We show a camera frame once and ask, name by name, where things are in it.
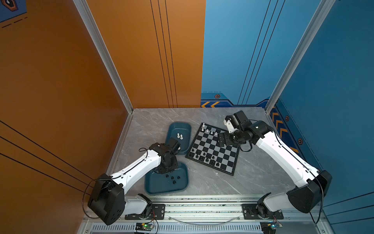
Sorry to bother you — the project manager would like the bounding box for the aluminium corner post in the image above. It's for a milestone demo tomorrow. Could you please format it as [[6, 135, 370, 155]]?
[[265, 0, 336, 114], [73, 0, 133, 114]]

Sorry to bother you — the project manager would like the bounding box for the teal tray with black pieces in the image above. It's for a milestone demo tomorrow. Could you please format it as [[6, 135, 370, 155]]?
[[144, 162, 189, 195]]

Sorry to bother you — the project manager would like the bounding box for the aluminium corner post right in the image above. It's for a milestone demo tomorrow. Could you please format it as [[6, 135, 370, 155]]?
[[265, 0, 336, 114]]

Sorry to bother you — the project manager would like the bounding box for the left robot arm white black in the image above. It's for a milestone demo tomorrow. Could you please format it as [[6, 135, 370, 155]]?
[[88, 138, 180, 225]]

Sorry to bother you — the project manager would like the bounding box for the green circuit board left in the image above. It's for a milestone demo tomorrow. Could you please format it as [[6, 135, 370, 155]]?
[[134, 223, 155, 234]]

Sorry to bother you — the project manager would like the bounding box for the black and silver chessboard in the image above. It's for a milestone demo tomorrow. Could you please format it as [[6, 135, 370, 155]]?
[[185, 123, 240, 176]]

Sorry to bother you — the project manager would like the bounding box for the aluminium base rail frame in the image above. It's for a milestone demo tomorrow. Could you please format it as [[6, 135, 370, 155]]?
[[75, 192, 334, 234]]

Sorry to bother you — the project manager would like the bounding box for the teal tray with white pieces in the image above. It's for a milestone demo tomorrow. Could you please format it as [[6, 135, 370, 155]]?
[[165, 122, 192, 155]]

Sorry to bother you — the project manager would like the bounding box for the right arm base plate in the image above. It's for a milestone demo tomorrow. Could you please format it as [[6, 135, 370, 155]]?
[[242, 203, 284, 220]]

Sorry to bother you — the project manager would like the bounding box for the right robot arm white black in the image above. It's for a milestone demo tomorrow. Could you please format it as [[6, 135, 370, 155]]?
[[219, 111, 332, 219]]

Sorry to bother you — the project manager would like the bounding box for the green circuit board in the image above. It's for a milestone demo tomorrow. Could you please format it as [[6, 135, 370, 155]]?
[[134, 223, 155, 234], [260, 223, 282, 234]]

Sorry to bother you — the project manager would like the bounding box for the aluminium corner post left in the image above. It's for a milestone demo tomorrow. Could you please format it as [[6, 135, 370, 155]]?
[[73, 0, 133, 114]]

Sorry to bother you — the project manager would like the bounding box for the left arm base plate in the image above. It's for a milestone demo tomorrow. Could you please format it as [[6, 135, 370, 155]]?
[[125, 204, 166, 220]]

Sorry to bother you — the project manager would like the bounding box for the green circuit board right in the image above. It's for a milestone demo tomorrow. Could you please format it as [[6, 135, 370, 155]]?
[[260, 223, 282, 234]]

